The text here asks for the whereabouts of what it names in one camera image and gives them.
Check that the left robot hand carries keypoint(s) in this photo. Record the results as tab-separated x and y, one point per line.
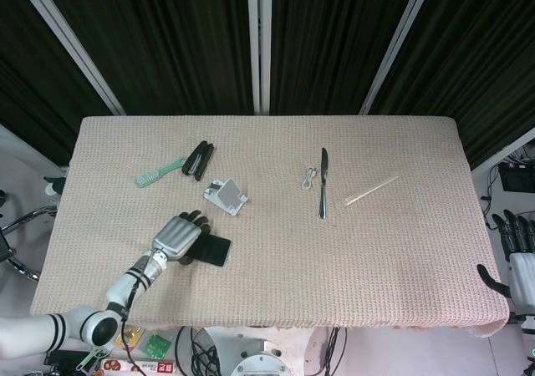
175	236

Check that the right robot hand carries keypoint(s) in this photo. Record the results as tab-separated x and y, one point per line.
520	271

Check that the black smartphone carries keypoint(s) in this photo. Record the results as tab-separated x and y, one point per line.
215	250

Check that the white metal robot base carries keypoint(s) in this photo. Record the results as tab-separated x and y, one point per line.
261	355

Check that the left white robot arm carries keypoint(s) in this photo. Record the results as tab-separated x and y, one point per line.
83	321

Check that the white phone stand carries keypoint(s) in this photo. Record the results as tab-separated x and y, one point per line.
227	196

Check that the green scrubbing brush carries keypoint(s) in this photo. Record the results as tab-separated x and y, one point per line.
156	174

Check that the black stapler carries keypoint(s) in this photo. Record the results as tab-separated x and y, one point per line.
197	161

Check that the black electronic device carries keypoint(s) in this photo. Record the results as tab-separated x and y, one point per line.
516	179

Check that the yellow snack packet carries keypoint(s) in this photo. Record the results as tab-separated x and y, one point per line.
133	336

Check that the red and white box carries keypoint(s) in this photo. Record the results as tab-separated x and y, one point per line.
142	367

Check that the beige waffle tablecloth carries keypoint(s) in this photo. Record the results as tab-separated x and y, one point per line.
313	275

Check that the small green dustpan brush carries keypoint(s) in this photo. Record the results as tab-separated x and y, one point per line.
90	357

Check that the metal table knife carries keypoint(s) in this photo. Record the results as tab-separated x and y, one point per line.
323	184

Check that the black flat box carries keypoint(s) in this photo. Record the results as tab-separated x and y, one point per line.
62	358

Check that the clear plastic straw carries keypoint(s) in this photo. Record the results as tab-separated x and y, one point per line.
372	190

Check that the black curtain panel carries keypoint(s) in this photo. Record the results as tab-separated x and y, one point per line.
480	58
334	42
167	42
25	79

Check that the chrome chair frame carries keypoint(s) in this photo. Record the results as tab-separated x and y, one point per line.
21	221

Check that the white partition frame post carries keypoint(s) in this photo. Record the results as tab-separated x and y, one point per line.
397	46
259	46
71	46

